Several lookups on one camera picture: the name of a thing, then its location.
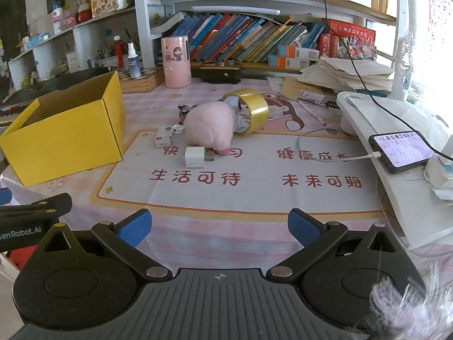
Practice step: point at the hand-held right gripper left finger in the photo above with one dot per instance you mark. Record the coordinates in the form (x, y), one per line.
(136, 225)

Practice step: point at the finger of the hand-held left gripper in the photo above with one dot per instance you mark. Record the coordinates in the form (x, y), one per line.
(3, 197)
(42, 205)

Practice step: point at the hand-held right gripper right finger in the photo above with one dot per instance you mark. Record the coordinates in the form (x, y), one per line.
(300, 225)

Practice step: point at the yellow cardboard box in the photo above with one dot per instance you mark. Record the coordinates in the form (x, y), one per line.
(63, 138)

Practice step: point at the white charger plug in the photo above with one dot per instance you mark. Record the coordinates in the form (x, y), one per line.
(194, 156)

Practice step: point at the white staple box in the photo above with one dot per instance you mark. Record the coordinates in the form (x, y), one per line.
(163, 136)

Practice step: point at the yellow tape roll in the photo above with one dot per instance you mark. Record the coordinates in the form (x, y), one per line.
(260, 108)

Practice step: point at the pink plush toy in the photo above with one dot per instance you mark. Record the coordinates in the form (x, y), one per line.
(208, 124)

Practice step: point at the pink printed desk mat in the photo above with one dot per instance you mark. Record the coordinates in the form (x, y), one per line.
(247, 191)

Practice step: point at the white lap desk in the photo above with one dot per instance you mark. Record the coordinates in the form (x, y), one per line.
(400, 198)

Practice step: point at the white pen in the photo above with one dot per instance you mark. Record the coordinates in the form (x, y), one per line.
(311, 112)

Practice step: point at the black electronic keyboard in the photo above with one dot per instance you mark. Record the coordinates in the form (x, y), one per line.
(53, 85)

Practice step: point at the black smartphone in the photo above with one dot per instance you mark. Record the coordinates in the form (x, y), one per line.
(403, 148)

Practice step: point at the grey fuzzy microphone cover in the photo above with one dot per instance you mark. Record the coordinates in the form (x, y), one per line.
(407, 308)

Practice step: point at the wooden chessboard box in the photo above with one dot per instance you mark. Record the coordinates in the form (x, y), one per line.
(145, 81)

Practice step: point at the white small box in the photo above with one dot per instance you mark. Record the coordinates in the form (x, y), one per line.
(439, 175)

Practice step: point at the stack of papers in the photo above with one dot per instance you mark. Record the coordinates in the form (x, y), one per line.
(339, 74)

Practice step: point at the white spray bottle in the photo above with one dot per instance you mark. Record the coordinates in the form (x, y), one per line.
(134, 65)

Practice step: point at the pink cylindrical container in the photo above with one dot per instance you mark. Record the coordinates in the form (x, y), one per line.
(175, 60)

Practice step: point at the dark brown box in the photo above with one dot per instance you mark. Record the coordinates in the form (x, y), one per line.
(219, 74)

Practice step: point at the red bottle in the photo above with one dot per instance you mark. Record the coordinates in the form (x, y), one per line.
(118, 51)

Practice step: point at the white side shelf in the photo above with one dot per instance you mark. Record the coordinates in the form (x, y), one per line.
(83, 37)

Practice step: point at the white bottle with blue cap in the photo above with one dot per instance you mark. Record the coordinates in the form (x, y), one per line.
(56, 17)

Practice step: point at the red jar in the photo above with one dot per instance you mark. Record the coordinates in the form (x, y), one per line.
(83, 14)

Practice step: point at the red gift box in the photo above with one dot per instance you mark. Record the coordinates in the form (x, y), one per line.
(352, 30)

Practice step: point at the row of books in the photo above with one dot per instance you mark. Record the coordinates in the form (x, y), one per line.
(230, 35)

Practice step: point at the white desk hutch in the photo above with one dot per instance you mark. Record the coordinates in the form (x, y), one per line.
(141, 17)

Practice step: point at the wall poster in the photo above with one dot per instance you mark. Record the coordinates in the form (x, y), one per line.
(440, 7)

